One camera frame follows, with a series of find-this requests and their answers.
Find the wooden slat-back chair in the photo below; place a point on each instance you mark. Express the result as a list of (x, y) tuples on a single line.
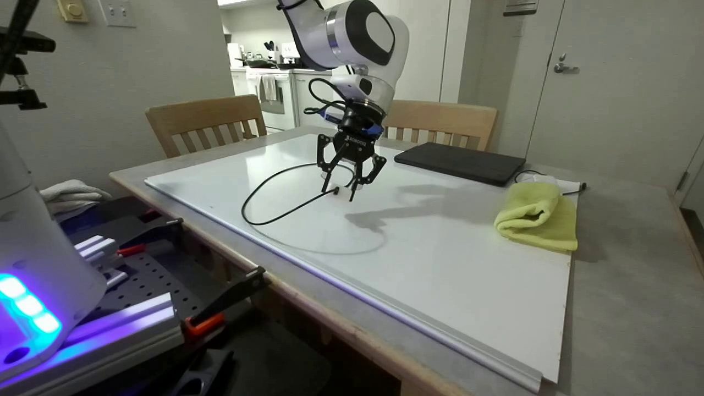
[(440, 113), (205, 110)]

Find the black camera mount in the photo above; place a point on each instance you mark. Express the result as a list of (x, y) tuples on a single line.
[(29, 41)]

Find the beige wall thermostat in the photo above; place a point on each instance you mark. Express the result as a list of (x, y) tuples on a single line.
[(74, 9)]

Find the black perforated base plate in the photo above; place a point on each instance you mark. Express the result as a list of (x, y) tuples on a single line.
[(146, 278)]

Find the short aluminium extrusion pieces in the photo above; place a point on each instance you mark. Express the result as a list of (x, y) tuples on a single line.
[(94, 244)]

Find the white base with blue lights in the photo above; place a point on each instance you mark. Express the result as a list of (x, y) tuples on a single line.
[(37, 255)]

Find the small white object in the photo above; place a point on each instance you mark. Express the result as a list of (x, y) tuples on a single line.
[(539, 179)]

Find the white closet doors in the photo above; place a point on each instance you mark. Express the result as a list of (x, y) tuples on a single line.
[(431, 51)]

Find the white kitchen oven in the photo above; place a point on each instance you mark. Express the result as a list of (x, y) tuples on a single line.
[(253, 110)]

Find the yellow folded cloth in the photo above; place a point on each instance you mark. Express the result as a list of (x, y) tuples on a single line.
[(539, 220)]

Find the large white board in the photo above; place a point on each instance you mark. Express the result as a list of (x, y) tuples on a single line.
[(440, 293)]

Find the white cloth bundle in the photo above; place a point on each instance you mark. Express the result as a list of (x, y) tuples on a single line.
[(74, 194)]

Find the small wall sign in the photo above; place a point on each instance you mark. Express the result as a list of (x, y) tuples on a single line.
[(521, 8)]

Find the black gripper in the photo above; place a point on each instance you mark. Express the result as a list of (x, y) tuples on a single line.
[(359, 133)]

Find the black closed laptop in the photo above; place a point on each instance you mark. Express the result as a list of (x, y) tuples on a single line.
[(462, 164)]

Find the grey room door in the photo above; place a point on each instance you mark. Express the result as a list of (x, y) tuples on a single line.
[(623, 95)]

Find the long aluminium extrusion rail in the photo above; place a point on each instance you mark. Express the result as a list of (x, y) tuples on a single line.
[(125, 322)]

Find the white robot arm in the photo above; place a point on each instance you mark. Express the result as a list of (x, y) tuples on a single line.
[(344, 34)]

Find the white light switch plate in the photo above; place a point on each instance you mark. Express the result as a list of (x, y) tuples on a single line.
[(117, 14)]

